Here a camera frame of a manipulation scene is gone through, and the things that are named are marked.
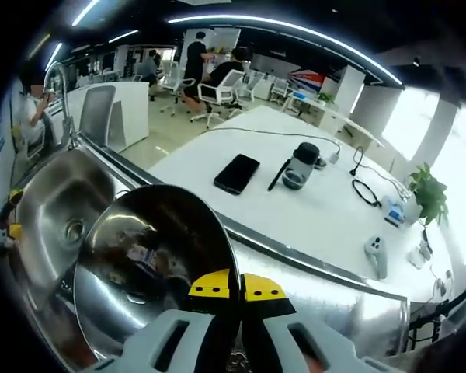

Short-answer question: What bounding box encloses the long ceiling light strip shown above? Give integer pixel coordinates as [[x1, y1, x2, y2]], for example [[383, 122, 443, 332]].
[[166, 15, 405, 86]]

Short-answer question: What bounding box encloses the black smartphone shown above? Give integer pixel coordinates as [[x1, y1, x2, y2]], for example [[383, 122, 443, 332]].
[[213, 153, 261, 196]]

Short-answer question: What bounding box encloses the clear bottle with black lid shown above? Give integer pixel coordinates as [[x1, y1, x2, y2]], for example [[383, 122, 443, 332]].
[[281, 141, 320, 192]]

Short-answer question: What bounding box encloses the grey handheld controller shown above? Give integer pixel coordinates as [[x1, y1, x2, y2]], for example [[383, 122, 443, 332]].
[[363, 235, 389, 280]]

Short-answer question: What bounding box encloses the chrome faucet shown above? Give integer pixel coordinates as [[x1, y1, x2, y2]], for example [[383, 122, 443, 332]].
[[44, 61, 81, 151]]

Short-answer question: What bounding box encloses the flag wall mural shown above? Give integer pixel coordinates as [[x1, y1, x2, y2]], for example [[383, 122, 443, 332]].
[[287, 68, 328, 91]]

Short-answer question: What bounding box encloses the white office chair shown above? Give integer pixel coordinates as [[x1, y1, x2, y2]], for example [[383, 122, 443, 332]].
[[270, 77, 291, 105], [159, 61, 197, 117], [235, 71, 266, 110], [190, 69, 245, 130]]

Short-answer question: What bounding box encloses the steel bowl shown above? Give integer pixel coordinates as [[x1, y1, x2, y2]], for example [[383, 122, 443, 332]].
[[72, 184, 242, 362]]

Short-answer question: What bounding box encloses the grey mesh office chair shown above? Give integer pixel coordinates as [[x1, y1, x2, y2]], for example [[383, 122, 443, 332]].
[[79, 85, 118, 148]]

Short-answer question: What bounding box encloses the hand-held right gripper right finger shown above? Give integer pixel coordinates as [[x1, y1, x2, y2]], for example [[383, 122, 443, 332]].
[[240, 272, 377, 373]]

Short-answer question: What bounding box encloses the black cable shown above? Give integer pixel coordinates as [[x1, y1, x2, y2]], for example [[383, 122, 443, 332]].
[[349, 145, 384, 209]]

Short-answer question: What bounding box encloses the small white blue box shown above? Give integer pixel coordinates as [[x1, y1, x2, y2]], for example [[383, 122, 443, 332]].
[[384, 196, 409, 227]]

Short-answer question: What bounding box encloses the window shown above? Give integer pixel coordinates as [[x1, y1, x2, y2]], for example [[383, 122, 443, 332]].
[[382, 87, 440, 161], [430, 108, 466, 267]]

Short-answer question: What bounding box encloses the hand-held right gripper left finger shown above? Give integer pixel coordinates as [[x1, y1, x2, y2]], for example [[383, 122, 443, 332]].
[[85, 267, 234, 373]]

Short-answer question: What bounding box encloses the white partition panel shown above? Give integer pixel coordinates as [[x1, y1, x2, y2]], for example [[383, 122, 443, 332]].
[[68, 79, 151, 153]]

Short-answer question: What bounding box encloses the white power adapter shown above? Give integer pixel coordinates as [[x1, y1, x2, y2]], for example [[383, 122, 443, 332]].
[[409, 239, 433, 270], [434, 267, 456, 297]]

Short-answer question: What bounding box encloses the black pen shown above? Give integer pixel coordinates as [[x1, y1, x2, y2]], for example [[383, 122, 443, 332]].
[[266, 158, 292, 192]]

